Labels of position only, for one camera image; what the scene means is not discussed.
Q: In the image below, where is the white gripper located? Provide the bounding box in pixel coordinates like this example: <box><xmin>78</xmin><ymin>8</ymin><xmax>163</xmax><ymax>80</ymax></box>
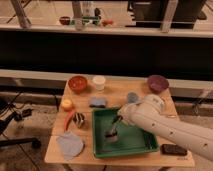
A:
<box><xmin>118</xmin><ymin>104</ymin><xmax>135</xmax><ymax>124</ymax></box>

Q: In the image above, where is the grey handled brush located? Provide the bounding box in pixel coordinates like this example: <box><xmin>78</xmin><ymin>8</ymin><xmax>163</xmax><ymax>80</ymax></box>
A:
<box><xmin>105</xmin><ymin>116</ymin><xmax>122</xmax><ymax>142</ymax></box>

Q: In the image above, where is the green plastic tray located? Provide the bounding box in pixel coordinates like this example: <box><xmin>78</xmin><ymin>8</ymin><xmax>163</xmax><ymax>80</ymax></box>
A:
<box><xmin>92</xmin><ymin>107</ymin><xmax>159</xmax><ymax>158</ymax></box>

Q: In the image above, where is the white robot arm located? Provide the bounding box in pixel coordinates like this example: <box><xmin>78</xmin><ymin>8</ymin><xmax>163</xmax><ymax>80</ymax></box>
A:
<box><xmin>118</xmin><ymin>94</ymin><xmax>213</xmax><ymax>161</ymax></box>

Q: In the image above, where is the small grey-blue round object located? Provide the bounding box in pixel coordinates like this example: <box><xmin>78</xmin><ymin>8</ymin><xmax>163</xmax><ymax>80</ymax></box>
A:
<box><xmin>127</xmin><ymin>92</ymin><xmax>140</xmax><ymax>103</ymax></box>

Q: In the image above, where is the purple bowl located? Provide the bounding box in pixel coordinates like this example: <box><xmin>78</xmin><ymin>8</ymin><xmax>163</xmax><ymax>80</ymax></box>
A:
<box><xmin>147</xmin><ymin>75</ymin><xmax>169</xmax><ymax>94</ymax></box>

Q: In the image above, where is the blue sponge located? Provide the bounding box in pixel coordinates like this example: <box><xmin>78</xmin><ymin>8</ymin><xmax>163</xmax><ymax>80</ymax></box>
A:
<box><xmin>89</xmin><ymin>97</ymin><xmax>107</xmax><ymax>108</ymax></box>

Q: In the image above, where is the white cup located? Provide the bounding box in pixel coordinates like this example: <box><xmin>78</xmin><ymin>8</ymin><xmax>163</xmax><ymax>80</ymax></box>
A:
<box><xmin>92</xmin><ymin>76</ymin><xmax>106</xmax><ymax>91</ymax></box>

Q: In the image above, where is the wooden table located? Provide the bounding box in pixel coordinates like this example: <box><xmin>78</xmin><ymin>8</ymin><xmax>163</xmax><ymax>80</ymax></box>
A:
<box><xmin>45</xmin><ymin>79</ymin><xmax>195</xmax><ymax>167</ymax></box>

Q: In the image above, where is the black rectangular eraser block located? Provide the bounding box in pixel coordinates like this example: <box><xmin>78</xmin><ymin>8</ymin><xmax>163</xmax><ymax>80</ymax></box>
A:
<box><xmin>161</xmin><ymin>144</ymin><xmax>187</xmax><ymax>156</ymax></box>

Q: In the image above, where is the red chili pepper toy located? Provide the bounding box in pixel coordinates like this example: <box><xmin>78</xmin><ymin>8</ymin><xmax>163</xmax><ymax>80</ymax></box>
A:
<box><xmin>64</xmin><ymin>109</ymin><xmax>76</xmax><ymax>131</ymax></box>

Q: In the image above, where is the yellow round fruit toy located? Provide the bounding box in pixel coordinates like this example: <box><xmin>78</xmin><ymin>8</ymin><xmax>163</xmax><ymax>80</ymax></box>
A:
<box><xmin>61</xmin><ymin>99</ymin><xmax>73</xmax><ymax>111</ymax></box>

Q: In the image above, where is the blue-grey cloth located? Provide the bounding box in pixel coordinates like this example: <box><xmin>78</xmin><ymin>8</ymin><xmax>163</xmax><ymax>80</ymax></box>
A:
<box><xmin>56</xmin><ymin>132</ymin><xmax>84</xmax><ymax>160</ymax></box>

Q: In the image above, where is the orange background object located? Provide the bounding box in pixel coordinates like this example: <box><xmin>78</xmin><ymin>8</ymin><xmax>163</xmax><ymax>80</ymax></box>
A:
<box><xmin>102</xmin><ymin>20</ymin><xmax>114</xmax><ymax>27</ymax></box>

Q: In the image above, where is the green background box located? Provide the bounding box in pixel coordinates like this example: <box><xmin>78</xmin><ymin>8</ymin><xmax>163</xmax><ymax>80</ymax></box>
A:
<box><xmin>82</xmin><ymin>16</ymin><xmax>100</xmax><ymax>25</ymax></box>

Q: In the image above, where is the dark red background bowl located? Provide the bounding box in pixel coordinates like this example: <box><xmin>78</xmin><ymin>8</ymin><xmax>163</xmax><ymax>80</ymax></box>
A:
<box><xmin>59</xmin><ymin>16</ymin><xmax>70</xmax><ymax>25</ymax></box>

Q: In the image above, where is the black office chair base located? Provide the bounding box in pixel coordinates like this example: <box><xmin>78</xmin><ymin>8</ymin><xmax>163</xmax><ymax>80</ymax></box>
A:
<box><xmin>0</xmin><ymin>96</ymin><xmax>42</xmax><ymax>150</ymax></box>

